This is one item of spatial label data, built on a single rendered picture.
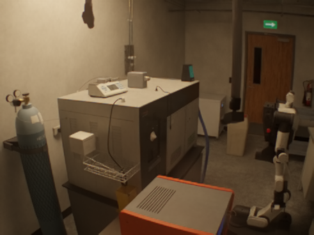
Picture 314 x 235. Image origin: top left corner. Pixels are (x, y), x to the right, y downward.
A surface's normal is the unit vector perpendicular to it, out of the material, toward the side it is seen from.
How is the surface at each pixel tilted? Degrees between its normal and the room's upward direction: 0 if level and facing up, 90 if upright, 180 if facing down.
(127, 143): 90
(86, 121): 90
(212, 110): 90
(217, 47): 90
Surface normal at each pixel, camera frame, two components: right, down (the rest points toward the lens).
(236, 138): -0.43, 0.30
